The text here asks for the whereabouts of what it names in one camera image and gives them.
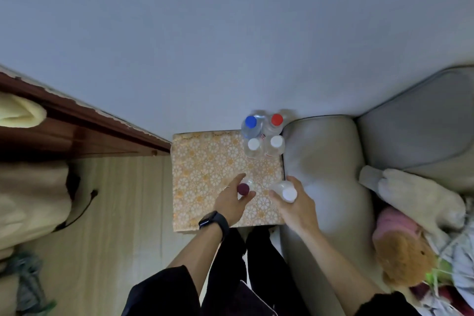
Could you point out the red cap water bottle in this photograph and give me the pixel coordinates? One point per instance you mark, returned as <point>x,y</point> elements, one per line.
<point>277,119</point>

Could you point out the small blue cap water bottle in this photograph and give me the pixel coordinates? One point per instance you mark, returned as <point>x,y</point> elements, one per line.
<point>250,122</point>

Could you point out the person's left hand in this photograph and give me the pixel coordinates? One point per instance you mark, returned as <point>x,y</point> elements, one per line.
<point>229,204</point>

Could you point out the black smartwatch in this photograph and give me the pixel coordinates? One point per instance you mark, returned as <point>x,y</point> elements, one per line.
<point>218,221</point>

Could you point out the person's right forearm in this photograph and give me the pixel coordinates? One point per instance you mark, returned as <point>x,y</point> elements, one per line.
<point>340,275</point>

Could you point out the person's black sleeve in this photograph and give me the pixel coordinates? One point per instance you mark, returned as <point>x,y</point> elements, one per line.
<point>163,293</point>
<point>385,306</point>

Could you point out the person's left forearm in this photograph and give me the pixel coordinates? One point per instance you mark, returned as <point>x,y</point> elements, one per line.
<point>196,256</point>

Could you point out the patterned cloth covered stool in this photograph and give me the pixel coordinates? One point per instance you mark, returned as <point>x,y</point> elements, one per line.
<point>207,178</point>

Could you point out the grey green floor cloth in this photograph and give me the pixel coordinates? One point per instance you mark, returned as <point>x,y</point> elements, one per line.
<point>26,286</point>

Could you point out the pink cloth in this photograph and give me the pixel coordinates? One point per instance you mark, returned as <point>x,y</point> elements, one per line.
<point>394,221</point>

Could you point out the green fabric item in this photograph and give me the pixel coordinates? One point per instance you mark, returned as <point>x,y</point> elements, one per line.
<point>433,275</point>

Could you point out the person's black trousers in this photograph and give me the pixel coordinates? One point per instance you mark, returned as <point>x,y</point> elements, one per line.
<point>266,271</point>

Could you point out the cream and purple curtain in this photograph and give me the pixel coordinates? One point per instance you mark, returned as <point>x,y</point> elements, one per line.
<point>29,201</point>

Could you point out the dark red door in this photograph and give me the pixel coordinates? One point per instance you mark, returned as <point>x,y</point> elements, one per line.
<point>74,134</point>

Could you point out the person's black right sleeve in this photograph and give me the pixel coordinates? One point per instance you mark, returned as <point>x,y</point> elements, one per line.
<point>385,306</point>

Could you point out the grey sofa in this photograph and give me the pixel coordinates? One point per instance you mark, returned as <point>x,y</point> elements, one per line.
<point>326,164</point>

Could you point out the purple cap bottle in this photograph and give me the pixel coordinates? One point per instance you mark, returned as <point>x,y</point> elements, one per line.
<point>243,189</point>

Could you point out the person's right hand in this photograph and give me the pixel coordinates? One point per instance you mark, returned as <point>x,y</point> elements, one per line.
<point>300,215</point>

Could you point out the pile of white clothes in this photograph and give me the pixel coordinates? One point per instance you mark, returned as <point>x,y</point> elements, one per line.
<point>418,197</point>

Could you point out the brown plush toy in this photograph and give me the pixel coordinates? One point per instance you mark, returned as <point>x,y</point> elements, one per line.
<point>403,258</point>

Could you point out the person's black left sleeve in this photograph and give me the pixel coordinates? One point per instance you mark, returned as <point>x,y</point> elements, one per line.
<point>163,293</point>

